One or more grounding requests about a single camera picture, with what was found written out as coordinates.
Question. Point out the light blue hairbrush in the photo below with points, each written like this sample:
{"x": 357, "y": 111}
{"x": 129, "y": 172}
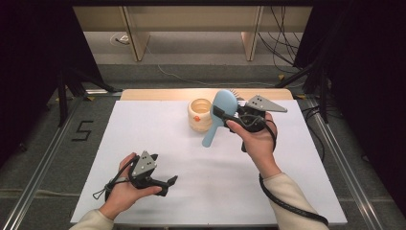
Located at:
{"x": 223, "y": 105}

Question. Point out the round white floor outlet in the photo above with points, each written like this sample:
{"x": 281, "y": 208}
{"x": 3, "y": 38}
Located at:
{"x": 120, "y": 39}

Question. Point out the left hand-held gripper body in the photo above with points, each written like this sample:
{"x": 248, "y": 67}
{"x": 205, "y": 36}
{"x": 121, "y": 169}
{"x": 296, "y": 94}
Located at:
{"x": 143, "y": 169}

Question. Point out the white table sheet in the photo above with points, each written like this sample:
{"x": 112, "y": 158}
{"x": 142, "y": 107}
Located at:
{"x": 207, "y": 179}

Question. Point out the person's left hand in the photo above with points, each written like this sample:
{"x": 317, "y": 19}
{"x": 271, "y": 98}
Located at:
{"x": 123, "y": 195}

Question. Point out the dark curtain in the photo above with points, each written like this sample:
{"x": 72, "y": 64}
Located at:
{"x": 35, "y": 64}
{"x": 367, "y": 80}

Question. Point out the cream ribbed cup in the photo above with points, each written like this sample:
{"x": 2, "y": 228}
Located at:
{"x": 199, "y": 116}

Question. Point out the metal floor rail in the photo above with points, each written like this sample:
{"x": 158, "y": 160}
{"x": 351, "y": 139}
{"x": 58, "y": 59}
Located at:
{"x": 38, "y": 172}
{"x": 348, "y": 172}

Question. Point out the wooden shelf unit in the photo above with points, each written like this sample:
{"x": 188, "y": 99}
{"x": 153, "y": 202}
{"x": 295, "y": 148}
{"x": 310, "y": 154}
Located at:
{"x": 191, "y": 22}

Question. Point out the black metal stand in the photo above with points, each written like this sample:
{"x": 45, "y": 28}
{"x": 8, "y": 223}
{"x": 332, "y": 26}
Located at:
{"x": 68, "y": 92}
{"x": 314, "y": 83}

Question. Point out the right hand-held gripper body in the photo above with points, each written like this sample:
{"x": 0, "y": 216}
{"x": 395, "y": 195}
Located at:
{"x": 255, "y": 115}

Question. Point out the person's right hand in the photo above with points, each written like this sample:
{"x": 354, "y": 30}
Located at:
{"x": 260, "y": 145}

